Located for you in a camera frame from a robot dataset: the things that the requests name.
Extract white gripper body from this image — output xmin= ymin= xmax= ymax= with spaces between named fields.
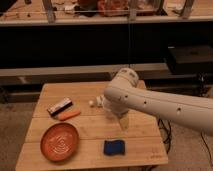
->
xmin=106 ymin=99 xmax=129 ymax=118

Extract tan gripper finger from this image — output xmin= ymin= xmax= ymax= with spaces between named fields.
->
xmin=119 ymin=115 xmax=129 ymax=130

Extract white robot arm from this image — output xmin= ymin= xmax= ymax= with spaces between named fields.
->
xmin=104 ymin=68 xmax=213 ymax=136

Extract clear plastic cup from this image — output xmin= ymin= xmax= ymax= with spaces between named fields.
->
xmin=102 ymin=99 xmax=116 ymax=120

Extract white crumpled object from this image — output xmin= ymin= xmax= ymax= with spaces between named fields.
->
xmin=96 ymin=95 xmax=104 ymax=107

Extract small white ball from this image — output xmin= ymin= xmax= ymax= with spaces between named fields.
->
xmin=88 ymin=100 xmax=94 ymax=107

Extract blue sponge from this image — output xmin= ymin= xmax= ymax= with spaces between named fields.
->
xmin=103 ymin=140 xmax=125 ymax=156

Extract wooden table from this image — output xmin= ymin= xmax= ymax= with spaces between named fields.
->
xmin=15 ymin=82 xmax=168 ymax=171

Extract orange carrot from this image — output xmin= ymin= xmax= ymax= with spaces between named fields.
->
xmin=58 ymin=110 xmax=80 ymax=121

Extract black and white eraser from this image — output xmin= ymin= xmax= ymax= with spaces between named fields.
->
xmin=47 ymin=98 xmax=73 ymax=117

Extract black box on shelf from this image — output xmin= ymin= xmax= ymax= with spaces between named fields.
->
xmin=165 ymin=45 xmax=213 ymax=75

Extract black floor cable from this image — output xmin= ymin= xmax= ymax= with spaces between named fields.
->
xmin=156 ymin=118 xmax=173 ymax=154

